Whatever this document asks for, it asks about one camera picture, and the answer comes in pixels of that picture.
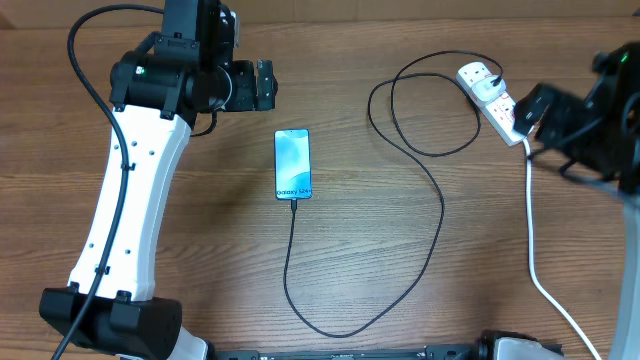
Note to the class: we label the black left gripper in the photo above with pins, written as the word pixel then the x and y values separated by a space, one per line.
pixel 244 70

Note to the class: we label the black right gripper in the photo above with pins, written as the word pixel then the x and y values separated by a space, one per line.
pixel 554 113

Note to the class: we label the blue Samsung Galaxy smartphone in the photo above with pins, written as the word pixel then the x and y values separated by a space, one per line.
pixel 293 177

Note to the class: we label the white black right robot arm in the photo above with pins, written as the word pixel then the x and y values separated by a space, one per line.
pixel 616 95

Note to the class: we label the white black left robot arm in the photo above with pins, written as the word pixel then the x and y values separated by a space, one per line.
pixel 158 90

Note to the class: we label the white charger plug adapter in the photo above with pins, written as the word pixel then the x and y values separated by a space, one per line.
pixel 488 89

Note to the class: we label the white power extension strip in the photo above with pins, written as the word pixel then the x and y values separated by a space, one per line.
pixel 500 112

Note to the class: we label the brown cardboard backdrop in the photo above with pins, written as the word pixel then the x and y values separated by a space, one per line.
pixel 42 14

